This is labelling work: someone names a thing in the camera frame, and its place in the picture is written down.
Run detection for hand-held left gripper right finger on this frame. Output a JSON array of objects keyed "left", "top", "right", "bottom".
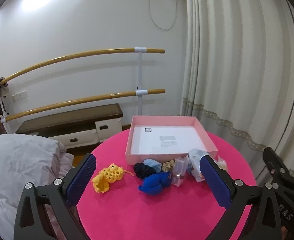
[{"left": 199, "top": 154, "right": 282, "bottom": 240}]

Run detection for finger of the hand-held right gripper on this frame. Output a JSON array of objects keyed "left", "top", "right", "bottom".
[{"left": 262, "top": 147, "right": 294, "bottom": 193}]

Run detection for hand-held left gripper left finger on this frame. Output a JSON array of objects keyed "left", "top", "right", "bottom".
[{"left": 13, "top": 153, "right": 97, "bottom": 240}]

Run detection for bag of cotton swabs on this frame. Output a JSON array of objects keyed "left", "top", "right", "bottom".
[{"left": 216, "top": 156, "right": 228, "bottom": 173}]

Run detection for yellow crochet pouch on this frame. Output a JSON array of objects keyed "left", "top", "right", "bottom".
[{"left": 91, "top": 164, "right": 134, "bottom": 193}]

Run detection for printed pouch with blue ribbon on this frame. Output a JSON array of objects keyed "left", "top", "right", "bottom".
[{"left": 187, "top": 149, "right": 210, "bottom": 183}]

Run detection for clear packet with hair clip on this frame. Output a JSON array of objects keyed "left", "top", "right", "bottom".
[{"left": 171, "top": 157, "right": 187, "bottom": 187}]

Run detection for beige scrunchie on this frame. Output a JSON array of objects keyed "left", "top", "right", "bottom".
[{"left": 161, "top": 159, "right": 175, "bottom": 172}]

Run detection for pink cardboard box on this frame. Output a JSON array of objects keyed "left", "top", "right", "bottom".
[{"left": 125, "top": 115, "right": 218, "bottom": 165}]

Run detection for blue mesh bath sponge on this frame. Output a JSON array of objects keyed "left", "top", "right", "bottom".
[{"left": 138, "top": 171, "right": 172, "bottom": 196}]

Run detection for black scrunchie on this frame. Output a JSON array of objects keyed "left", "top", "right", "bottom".
[{"left": 133, "top": 162, "right": 157, "bottom": 179}]

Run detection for light blue towel cap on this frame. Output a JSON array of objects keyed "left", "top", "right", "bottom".
[{"left": 144, "top": 159, "right": 162, "bottom": 173}]

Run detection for white and brown bench cabinet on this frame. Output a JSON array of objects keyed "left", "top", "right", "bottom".
[{"left": 15, "top": 103, "right": 124, "bottom": 153}]

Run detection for grey quilted blanket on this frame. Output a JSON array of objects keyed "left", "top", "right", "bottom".
[{"left": 0, "top": 134, "right": 75, "bottom": 240}]

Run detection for short wooden barre bar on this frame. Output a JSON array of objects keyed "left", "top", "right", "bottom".
[{"left": 2, "top": 89, "right": 165, "bottom": 123}]

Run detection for cream curtain with lace trim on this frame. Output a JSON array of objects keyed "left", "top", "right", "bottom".
[{"left": 179, "top": 0, "right": 294, "bottom": 180}]

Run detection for long wooden barre bar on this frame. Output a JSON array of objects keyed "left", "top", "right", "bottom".
[{"left": 0, "top": 47, "right": 165, "bottom": 85}]

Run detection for white wall sockets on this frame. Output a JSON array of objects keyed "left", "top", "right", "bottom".
[{"left": 11, "top": 91, "right": 28, "bottom": 102}]

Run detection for white barre post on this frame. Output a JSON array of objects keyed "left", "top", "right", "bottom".
[
  {"left": 0, "top": 90, "right": 9, "bottom": 133},
  {"left": 134, "top": 47, "right": 147, "bottom": 117}
]

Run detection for white power cable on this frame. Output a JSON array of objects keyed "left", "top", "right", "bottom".
[{"left": 147, "top": 0, "right": 180, "bottom": 31}]

